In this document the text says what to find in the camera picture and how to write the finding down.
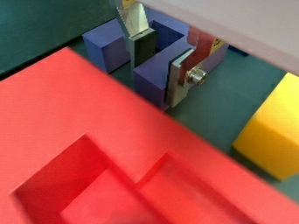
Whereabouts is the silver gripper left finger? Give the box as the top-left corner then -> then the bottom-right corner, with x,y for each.
110,0 -> 156,70

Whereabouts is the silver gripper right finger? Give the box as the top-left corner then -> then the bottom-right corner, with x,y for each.
166,27 -> 226,108

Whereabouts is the red puzzle board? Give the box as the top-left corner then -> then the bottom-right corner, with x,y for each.
0,49 -> 299,224

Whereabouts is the yellow long block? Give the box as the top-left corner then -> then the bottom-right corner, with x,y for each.
232,73 -> 299,180

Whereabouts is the purple U-shaped block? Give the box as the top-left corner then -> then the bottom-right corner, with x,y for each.
83,7 -> 192,110

